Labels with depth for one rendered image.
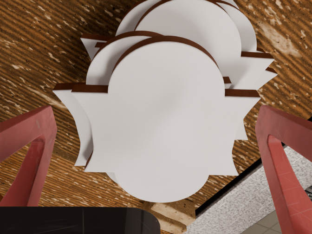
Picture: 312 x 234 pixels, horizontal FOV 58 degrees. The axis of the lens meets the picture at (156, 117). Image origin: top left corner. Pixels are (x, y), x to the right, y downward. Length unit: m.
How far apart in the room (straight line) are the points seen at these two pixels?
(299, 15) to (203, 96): 0.12
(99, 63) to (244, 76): 0.10
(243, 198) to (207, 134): 0.23
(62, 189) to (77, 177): 0.03
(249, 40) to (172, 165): 0.11
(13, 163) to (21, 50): 0.14
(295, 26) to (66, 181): 0.29
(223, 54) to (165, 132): 0.06
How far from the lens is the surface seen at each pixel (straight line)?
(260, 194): 0.42
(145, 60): 0.16
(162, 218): 0.36
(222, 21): 0.18
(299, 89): 0.30
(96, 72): 0.18
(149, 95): 0.17
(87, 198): 0.37
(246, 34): 0.22
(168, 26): 0.18
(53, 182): 0.36
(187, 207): 0.36
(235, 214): 0.44
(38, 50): 0.27
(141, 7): 0.19
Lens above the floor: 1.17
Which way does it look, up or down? 55 degrees down
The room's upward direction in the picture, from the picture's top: 180 degrees counter-clockwise
